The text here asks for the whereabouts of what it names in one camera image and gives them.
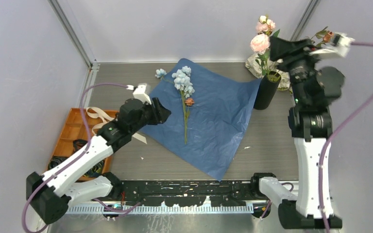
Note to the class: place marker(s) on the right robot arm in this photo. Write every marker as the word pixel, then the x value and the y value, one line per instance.
pixel 311 127

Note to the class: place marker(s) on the rolled dark item front right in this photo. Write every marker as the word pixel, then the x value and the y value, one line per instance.
pixel 95 171

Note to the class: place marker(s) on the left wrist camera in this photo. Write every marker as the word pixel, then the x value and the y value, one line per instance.
pixel 141 92

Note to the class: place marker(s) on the rolled dark item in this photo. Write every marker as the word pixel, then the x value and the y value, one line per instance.
pixel 78 144
pixel 55 161
pixel 95 171

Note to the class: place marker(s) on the patterned cream cloth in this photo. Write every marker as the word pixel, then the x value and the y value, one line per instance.
pixel 255 65

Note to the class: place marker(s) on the small blue flower sprig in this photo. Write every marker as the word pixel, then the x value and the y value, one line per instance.
pixel 161 75

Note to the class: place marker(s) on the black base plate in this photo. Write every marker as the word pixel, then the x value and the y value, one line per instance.
pixel 186 193

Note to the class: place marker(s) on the cream ribbon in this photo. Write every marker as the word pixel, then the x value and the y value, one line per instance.
pixel 95 113

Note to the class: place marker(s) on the aluminium rail frame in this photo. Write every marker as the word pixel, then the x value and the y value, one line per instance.
pixel 206 207

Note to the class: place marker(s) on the blue hydrangea flower stem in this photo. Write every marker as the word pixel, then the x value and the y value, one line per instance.
pixel 182 83

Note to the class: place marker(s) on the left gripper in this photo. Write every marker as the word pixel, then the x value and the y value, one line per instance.
pixel 158 117

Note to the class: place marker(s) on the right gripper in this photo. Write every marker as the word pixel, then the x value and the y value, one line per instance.
pixel 279 48

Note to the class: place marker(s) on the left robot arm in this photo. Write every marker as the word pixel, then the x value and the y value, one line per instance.
pixel 52 193

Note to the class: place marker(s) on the rolled dark item front left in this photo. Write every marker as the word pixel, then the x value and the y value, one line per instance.
pixel 55 161

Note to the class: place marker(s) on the orange rose flower stem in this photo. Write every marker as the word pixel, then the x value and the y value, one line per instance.
pixel 317 40

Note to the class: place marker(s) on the blue paper flower bouquet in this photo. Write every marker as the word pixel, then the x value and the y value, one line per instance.
pixel 217 123

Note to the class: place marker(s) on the pink rose flower stem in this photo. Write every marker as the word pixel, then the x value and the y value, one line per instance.
pixel 260 44

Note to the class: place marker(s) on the rolled dark item middle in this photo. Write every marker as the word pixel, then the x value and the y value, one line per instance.
pixel 78 144

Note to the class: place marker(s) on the black vase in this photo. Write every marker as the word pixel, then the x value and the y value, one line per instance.
pixel 267 89

